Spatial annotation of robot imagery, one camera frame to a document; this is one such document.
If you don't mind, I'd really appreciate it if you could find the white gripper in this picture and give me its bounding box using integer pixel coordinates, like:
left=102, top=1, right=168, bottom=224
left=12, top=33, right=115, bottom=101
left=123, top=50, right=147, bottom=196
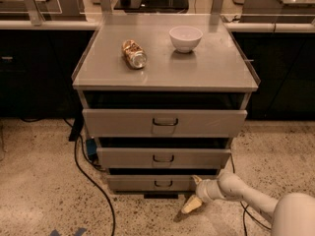
left=181, top=175, right=223, bottom=214

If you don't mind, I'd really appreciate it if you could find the grey bottom drawer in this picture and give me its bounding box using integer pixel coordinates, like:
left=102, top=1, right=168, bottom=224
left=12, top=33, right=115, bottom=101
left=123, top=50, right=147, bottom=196
left=107, top=175, right=196, bottom=193

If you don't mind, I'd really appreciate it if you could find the grey drawer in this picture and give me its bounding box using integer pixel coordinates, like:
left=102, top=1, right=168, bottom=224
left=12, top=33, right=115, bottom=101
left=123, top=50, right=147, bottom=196
left=96, top=147, right=230, bottom=169
left=107, top=175, right=196, bottom=193
left=83, top=109, right=247, bottom=138

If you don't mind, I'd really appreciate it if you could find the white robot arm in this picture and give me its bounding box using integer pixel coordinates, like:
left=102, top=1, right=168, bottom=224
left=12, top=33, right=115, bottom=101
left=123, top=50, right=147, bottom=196
left=181, top=171, right=315, bottom=236

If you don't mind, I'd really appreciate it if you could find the grey middle drawer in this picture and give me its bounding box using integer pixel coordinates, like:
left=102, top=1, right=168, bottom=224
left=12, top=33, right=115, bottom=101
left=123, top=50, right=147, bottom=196
left=96, top=147, right=230, bottom=169

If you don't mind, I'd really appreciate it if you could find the grey metal drawer cabinet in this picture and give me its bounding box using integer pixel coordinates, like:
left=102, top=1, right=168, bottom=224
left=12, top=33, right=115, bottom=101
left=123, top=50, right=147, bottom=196
left=73, top=15, right=259, bottom=195

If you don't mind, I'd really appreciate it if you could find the grey top drawer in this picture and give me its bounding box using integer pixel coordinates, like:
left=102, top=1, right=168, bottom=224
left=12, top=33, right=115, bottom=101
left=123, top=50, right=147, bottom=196
left=83, top=109, right=247, bottom=138

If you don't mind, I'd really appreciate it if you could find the blue box behind cabinet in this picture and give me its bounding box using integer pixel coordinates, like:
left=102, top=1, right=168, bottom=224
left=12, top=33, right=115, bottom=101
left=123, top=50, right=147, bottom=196
left=86, top=139, right=97, bottom=160

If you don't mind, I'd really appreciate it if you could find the white ceramic bowl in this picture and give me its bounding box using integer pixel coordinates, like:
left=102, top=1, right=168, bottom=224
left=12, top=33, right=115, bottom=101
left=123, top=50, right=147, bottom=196
left=169, top=26, right=203, bottom=53

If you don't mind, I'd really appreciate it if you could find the black cable on right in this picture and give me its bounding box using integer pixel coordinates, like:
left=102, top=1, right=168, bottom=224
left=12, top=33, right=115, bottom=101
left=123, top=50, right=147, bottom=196
left=229, top=152, right=274, bottom=236

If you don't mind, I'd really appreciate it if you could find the black cable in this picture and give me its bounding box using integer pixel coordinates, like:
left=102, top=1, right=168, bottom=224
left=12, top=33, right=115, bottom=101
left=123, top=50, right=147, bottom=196
left=20, top=116, right=117, bottom=236
left=229, top=152, right=274, bottom=236

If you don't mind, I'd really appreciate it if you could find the black cable on left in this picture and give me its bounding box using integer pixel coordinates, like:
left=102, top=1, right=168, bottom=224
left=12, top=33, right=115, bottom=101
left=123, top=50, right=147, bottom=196
left=20, top=116, right=117, bottom=236

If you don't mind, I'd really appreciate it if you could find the white horizontal rail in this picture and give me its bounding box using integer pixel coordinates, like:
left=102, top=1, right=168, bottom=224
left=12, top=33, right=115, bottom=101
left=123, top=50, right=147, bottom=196
left=0, top=19, right=315, bottom=33

